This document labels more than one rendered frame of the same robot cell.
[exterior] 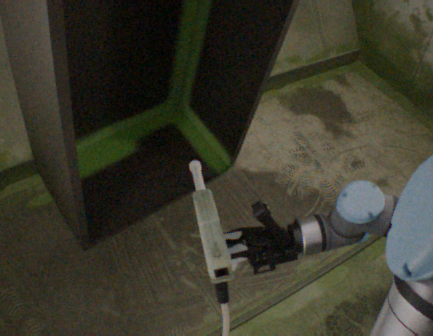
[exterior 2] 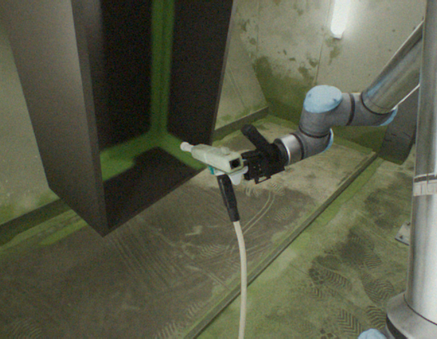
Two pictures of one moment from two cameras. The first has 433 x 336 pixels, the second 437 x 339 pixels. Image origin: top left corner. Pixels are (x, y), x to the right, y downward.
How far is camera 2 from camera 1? 0.44 m
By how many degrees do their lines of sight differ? 17
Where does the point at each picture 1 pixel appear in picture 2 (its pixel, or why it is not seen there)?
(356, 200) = (320, 95)
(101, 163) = (107, 175)
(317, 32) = (238, 97)
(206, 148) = (186, 157)
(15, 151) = (22, 202)
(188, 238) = (184, 237)
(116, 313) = (136, 308)
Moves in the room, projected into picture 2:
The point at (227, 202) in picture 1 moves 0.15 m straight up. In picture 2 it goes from (206, 208) to (205, 189)
